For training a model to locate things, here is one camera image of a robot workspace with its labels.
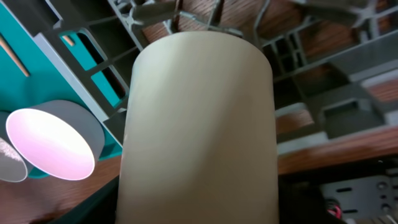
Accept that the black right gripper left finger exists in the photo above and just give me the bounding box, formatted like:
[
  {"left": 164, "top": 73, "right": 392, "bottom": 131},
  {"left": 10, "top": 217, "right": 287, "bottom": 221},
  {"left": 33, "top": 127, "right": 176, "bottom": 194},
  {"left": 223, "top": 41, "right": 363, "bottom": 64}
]
[{"left": 49, "top": 176, "right": 119, "bottom": 224}]

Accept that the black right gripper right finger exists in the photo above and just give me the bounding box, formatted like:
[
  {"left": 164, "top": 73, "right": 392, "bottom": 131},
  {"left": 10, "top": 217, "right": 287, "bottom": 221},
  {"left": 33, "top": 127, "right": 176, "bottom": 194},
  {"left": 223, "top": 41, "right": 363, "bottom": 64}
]
[{"left": 278, "top": 179, "right": 342, "bottom": 224}]

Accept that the grey bowl with rice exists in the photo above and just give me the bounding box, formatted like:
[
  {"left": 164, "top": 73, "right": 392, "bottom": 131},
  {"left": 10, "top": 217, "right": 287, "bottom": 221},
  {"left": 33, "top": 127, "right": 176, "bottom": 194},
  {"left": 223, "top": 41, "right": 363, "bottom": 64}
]
[{"left": 0, "top": 110, "right": 35, "bottom": 183}]

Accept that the white paper cup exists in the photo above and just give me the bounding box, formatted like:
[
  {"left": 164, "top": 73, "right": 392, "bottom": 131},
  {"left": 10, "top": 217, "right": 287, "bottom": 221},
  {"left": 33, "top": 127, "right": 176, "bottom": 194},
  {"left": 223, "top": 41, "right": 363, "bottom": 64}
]
[{"left": 116, "top": 31, "right": 279, "bottom": 223}]

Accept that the grey dishwasher rack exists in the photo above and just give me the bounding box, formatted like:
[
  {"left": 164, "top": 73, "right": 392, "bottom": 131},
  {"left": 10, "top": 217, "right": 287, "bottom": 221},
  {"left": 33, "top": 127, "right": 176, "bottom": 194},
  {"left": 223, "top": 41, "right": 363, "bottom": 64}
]
[{"left": 6, "top": 0, "right": 398, "bottom": 156}]

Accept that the white empty bowl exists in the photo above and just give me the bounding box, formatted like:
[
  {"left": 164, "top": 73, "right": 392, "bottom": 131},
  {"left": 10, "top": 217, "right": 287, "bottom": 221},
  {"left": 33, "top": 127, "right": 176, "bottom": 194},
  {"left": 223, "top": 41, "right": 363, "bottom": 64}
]
[{"left": 6, "top": 100, "right": 105, "bottom": 180}]

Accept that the teal serving tray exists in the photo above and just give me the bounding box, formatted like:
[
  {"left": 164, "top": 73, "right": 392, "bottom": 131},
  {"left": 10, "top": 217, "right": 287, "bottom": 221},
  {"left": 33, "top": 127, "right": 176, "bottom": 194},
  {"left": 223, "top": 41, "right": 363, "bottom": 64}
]
[{"left": 1, "top": 4, "right": 121, "bottom": 165}]

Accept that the right wooden chopstick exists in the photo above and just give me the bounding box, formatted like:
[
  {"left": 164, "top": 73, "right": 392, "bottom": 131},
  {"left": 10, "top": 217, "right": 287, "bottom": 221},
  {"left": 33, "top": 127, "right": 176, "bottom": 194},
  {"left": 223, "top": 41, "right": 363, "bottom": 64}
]
[{"left": 62, "top": 35, "right": 75, "bottom": 47}]

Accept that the wooden chopstick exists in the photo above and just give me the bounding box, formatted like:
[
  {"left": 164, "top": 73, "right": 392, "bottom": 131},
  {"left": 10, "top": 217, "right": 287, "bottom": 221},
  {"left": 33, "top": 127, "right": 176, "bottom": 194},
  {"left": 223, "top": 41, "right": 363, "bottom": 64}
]
[
  {"left": 0, "top": 35, "right": 30, "bottom": 77},
  {"left": 62, "top": 35, "right": 75, "bottom": 47}
]

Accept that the left wooden chopstick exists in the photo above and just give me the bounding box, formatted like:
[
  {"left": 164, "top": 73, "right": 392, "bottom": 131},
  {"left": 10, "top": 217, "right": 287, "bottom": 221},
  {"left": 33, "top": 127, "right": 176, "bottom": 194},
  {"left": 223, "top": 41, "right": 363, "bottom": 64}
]
[{"left": 0, "top": 35, "right": 30, "bottom": 77}]

